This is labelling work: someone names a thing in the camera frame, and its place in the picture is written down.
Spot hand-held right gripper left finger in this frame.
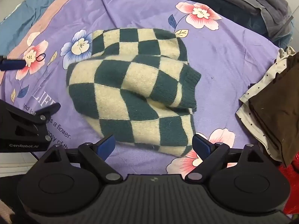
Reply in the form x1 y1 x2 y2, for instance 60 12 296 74
35 134 124 184

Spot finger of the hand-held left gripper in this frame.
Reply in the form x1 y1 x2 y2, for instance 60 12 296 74
0 56 27 71
23 102 61 125

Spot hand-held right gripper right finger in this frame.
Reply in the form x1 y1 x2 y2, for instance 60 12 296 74
185 133 275 184

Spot green cream checkered sweater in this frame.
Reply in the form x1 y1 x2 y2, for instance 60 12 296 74
66 28 202 157

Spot grey folded clothes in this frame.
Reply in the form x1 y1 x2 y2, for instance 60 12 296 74
231 0 295 43

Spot blue cloth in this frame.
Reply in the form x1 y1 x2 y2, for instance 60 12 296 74
0 0 100 55

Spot brown garment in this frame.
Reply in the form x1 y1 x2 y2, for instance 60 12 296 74
248 51 299 167

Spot white dotted garment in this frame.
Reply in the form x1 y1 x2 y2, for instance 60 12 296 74
235 46 297 162

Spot purple floral blanket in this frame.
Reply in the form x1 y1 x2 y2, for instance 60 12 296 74
0 0 284 175

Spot red cloth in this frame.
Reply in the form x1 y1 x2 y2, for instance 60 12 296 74
279 152 299 215

